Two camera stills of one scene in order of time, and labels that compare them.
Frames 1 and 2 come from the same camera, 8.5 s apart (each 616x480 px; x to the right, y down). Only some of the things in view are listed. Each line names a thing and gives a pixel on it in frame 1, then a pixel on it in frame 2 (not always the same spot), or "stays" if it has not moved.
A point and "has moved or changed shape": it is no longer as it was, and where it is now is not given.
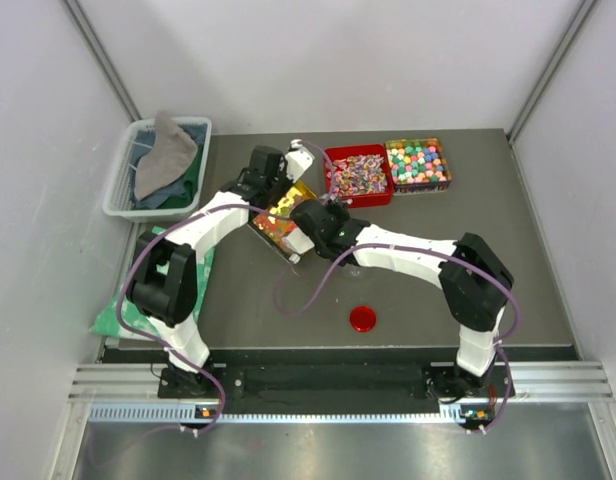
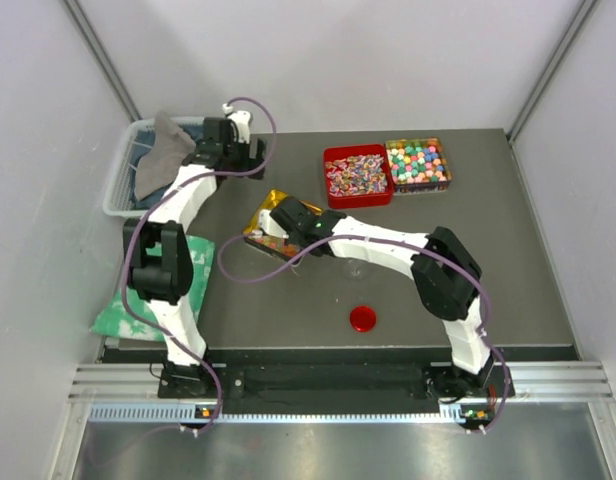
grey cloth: x=171 y=155 stays
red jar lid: x=363 y=318 stays
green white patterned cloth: x=109 y=322 stays
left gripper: x=282 y=172 → x=243 y=148
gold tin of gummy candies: x=273 y=229 has moved or changed shape
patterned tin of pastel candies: x=419 y=166 stays
